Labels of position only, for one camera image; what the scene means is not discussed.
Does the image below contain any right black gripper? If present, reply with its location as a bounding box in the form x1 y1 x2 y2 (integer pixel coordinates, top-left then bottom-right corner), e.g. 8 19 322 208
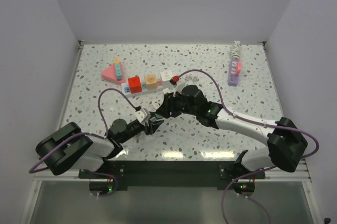
156 90 198 119

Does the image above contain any white cube socket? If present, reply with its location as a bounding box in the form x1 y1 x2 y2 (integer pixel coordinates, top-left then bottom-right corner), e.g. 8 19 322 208
160 70 173 83

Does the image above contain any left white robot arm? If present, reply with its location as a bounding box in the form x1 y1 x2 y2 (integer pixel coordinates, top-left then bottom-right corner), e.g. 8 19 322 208
35 119 164 178

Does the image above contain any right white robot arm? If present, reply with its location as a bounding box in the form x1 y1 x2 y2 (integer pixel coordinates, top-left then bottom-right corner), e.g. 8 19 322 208
156 85 308 178

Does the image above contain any pink plug adapter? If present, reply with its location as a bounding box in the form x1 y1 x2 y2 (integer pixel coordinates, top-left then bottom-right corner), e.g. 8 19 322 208
235 61 242 76

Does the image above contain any long white power strip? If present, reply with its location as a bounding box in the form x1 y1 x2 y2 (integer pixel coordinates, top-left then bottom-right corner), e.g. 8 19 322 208
121 77 174 97

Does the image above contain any beige dragon cube socket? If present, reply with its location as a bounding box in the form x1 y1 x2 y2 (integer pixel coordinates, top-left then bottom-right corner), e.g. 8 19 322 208
144 74 158 90

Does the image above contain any red cube socket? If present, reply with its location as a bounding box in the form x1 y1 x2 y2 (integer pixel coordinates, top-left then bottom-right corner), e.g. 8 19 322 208
128 76 142 94

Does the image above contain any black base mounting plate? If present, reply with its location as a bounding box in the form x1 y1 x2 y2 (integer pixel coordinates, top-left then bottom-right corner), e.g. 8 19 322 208
78 160 249 192

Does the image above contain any pink triangular power strip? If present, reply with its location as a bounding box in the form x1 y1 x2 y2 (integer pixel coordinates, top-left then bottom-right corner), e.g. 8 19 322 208
101 57 125 85

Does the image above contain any purple power strip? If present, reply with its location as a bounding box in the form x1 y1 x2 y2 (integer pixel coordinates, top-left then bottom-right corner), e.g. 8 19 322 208
227 59 240 87

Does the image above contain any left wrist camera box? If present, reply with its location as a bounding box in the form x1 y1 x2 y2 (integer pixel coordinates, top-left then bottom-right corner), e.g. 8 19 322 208
134 108 151 124

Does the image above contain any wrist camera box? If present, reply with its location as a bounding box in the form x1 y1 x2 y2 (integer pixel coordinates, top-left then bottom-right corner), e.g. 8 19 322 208
170 76 186 97
134 108 151 124

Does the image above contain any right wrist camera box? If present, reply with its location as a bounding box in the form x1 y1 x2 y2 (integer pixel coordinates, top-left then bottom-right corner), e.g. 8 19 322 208
170 76 186 97

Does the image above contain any white coiled purple-strip cord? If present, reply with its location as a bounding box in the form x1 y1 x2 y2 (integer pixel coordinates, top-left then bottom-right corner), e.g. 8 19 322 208
230 40 242 61

